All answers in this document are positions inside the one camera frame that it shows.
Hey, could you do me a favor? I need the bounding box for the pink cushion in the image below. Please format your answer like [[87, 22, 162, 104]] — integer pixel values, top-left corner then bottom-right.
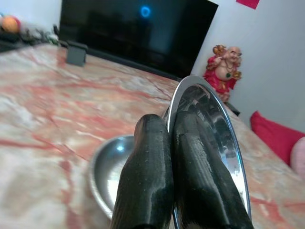
[[290, 136, 305, 181]]

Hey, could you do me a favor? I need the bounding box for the small grey box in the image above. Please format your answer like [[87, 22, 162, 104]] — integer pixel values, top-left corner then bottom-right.
[[66, 41, 88, 67]]

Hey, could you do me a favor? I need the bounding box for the red paper wall decoration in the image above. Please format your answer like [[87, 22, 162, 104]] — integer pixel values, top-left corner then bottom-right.
[[235, 0, 260, 10]]

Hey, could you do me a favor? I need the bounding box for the dark decorative fruit tray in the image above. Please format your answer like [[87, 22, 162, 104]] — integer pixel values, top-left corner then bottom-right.
[[0, 11, 60, 52]]

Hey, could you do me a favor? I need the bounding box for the black flat screen television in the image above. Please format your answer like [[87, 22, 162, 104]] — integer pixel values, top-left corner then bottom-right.
[[58, 0, 219, 81]]

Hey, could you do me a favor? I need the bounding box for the round steel plate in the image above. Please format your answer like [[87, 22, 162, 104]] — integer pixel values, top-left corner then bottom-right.
[[164, 75, 252, 229]]

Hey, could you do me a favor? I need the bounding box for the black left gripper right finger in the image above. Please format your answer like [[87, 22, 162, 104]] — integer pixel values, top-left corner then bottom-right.
[[170, 111, 255, 229]]

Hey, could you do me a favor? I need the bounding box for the red cushion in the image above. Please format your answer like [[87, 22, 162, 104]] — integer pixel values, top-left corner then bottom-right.
[[250, 110, 305, 167]]

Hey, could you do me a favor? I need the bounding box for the round steel bowl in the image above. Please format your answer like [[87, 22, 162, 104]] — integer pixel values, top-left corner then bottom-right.
[[88, 135, 135, 221]]

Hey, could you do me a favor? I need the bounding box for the red laughing buddha figurine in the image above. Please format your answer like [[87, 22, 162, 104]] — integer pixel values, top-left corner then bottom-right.
[[203, 43, 243, 103]]

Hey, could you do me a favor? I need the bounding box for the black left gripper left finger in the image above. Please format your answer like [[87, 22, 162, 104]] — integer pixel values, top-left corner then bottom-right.
[[110, 114, 175, 229]]

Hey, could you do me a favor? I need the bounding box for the orange fruit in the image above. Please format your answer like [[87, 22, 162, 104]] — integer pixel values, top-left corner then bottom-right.
[[1, 15, 20, 33]]

